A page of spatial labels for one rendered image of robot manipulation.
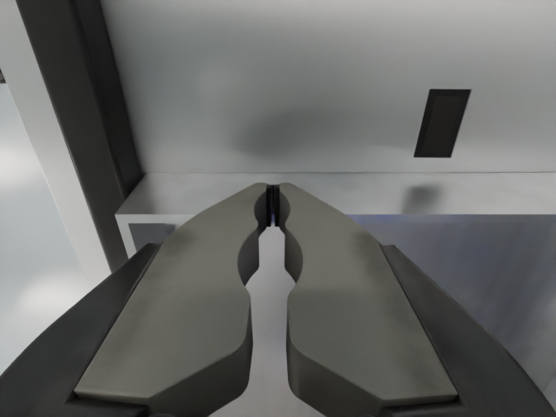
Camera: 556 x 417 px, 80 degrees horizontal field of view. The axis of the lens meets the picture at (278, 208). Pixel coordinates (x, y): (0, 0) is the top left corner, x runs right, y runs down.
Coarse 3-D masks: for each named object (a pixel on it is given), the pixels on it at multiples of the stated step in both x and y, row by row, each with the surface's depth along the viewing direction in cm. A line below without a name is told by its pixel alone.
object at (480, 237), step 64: (192, 192) 14; (320, 192) 14; (384, 192) 14; (448, 192) 14; (512, 192) 14; (128, 256) 14; (448, 256) 18; (512, 256) 18; (256, 320) 21; (512, 320) 21; (256, 384) 24
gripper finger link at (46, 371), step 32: (96, 288) 7; (128, 288) 7; (64, 320) 7; (96, 320) 7; (32, 352) 6; (64, 352) 6; (96, 352) 6; (0, 384) 6; (32, 384) 6; (64, 384) 6; (0, 416) 5; (32, 416) 5; (64, 416) 5; (96, 416) 5; (128, 416) 5
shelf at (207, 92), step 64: (0, 0) 12; (128, 0) 12; (192, 0) 12; (256, 0) 12; (320, 0) 12; (384, 0) 12; (448, 0) 12; (512, 0) 12; (0, 64) 13; (128, 64) 13; (192, 64) 13; (256, 64) 13; (320, 64) 13; (384, 64) 13; (448, 64) 13; (512, 64) 13; (192, 128) 14; (256, 128) 14; (320, 128) 14; (384, 128) 14; (512, 128) 14; (64, 192) 16
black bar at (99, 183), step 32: (32, 0) 10; (64, 0) 10; (96, 0) 12; (32, 32) 11; (64, 32) 11; (96, 32) 12; (64, 64) 11; (96, 64) 12; (64, 96) 12; (96, 96) 12; (64, 128) 12; (96, 128) 12; (128, 128) 14; (96, 160) 13; (128, 160) 14; (96, 192) 14; (128, 192) 14; (96, 224) 15
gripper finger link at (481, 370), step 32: (416, 288) 7; (448, 320) 7; (448, 352) 6; (480, 352) 6; (480, 384) 6; (512, 384) 6; (384, 416) 5; (416, 416) 5; (448, 416) 5; (480, 416) 5; (512, 416) 5; (544, 416) 5
